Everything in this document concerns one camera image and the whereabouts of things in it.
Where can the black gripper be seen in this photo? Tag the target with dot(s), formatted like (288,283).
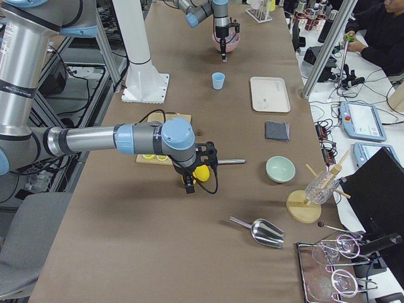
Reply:
(184,172)
(220,33)

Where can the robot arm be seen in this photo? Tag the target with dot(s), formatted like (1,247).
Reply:
(195,14)
(29,27)

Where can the light blue plastic cup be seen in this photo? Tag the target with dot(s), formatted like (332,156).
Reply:
(218,80)

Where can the steel ice scoop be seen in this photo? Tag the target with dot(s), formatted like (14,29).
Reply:
(263,232)

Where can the pink bowl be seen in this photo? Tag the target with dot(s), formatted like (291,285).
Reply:
(230,47)

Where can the yellow lemon lower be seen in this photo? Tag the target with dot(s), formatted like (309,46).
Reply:
(201,173)

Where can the steel muddler black tip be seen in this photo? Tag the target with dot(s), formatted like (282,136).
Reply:
(234,161)

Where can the lemon half upper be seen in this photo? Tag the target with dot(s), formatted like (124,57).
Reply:
(148,157)

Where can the cream rabbit tray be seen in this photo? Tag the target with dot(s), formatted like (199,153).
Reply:
(269,94)

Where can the light green bowl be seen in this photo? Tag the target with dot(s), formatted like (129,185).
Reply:
(280,169)

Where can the grey folded cloth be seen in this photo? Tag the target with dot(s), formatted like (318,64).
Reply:
(278,131)

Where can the wooden glass drying stand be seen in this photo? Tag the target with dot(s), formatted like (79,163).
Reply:
(305,205)

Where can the clear glass on stand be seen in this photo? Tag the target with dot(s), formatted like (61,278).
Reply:
(319,190)

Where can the seated person in black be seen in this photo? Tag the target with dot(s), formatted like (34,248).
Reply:
(383,26)

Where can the blue teach pendant upper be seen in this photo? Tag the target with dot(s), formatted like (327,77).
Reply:
(361,121)

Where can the blue teach pendant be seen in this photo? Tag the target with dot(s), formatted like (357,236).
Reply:
(361,121)
(364,151)

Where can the blue teach pendant lower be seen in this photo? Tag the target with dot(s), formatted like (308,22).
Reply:
(364,151)

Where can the black monitor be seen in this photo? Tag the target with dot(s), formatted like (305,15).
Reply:
(376,194)

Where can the aluminium frame post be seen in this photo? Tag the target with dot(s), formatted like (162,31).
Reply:
(334,34)

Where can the wire glass rack tray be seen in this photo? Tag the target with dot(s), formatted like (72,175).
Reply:
(327,269)

